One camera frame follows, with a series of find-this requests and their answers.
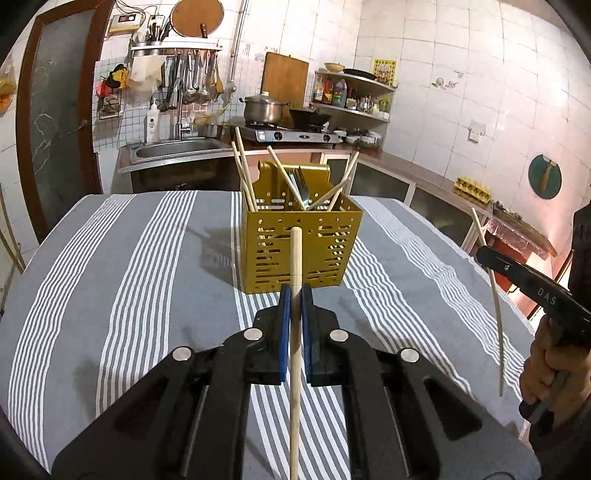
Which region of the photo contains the white soap bottle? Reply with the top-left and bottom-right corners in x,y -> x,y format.
143,99 -> 161,144

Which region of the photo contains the egg carton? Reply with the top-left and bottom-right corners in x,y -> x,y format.
453,176 -> 493,203

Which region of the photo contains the person's right hand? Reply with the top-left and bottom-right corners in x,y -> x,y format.
519,318 -> 591,409

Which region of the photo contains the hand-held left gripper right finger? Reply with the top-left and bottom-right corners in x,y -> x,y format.
301,285 -> 541,480

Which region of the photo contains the metal faucet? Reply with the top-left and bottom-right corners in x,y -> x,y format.
168,107 -> 193,142

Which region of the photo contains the yellow perforated utensil holder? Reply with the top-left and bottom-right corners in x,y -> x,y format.
239,160 -> 363,295

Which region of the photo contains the fork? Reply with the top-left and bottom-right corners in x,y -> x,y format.
293,167 -> 317,208

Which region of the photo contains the round wooden board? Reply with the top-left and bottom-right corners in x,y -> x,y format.
170,0 -> 226,38

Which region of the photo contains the white wall pipe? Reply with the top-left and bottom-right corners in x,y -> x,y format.
229,0 -> 250,85

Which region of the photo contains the brown wooden door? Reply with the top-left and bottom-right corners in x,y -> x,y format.
16,0 -> 116,232

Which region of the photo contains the wooden chopstick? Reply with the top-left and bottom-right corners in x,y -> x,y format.
470,207 -> 505,398
267,145 -> 307,211
235,126 -> 257,212
288,227 -> 305,480
307,178 -> 352,212
327,147 -> 361,209
230,141 -> 254,212

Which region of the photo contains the metal wall rack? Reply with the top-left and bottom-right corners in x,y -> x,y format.
129,39 -> 223,59

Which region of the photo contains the kitchen counter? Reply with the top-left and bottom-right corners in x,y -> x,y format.
323,147 -> 560,260

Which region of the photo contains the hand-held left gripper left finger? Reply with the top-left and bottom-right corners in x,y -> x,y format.
52,285 -> 293,480

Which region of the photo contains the green round wall holder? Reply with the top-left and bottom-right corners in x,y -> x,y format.
527,154 -> 563,199

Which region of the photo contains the stack of white bowls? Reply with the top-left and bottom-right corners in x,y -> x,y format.
334,128 -> 382,149

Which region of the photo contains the white hanging cloth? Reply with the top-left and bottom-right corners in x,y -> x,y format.
129,55 -> 163,85

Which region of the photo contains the black wok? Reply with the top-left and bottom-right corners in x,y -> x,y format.
288,108 -> 332,130

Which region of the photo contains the wire rack with gloves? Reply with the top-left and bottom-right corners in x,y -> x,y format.
96,64 -> 131,121

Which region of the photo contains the yellow wall calendar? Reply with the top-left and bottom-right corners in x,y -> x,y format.
371,58 -> 398,88

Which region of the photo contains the grey striped tablecloth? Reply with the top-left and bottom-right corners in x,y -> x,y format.
0,189 -> 539,480

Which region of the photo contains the row of hanging kitchen utensils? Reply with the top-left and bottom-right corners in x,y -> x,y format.
159,51 -> 225,110

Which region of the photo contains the stainless steel sink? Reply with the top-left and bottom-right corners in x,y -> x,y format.
117,136 -> 234,174

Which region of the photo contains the white wall control box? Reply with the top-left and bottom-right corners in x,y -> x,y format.
108,13 -> 142,34

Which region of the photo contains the gas stove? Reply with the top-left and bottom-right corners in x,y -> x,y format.
237,122 -> 345,145

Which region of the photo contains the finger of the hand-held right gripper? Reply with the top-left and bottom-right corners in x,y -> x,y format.
476,244 -> 576,320

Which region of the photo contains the rectangular wooden cutting board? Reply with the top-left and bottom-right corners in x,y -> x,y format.
260,51 -> 310,123

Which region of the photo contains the corner shelf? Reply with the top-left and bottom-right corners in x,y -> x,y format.
311,69 -> 398,124

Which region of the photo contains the steel pot with lid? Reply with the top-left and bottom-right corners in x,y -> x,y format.
239,91 -> 290,125

